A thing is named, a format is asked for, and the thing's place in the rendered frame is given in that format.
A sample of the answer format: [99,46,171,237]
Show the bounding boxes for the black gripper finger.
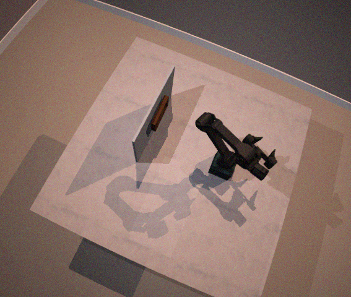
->
[253,136,263,144]
[268,150,276,159]

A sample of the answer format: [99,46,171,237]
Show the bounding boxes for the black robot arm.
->
[195,112,269,181]

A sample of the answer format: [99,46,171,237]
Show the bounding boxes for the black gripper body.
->
[242,134,277,169]

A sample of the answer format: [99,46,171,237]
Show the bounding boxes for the brown wooden picture frame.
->
[150,95,169,131]

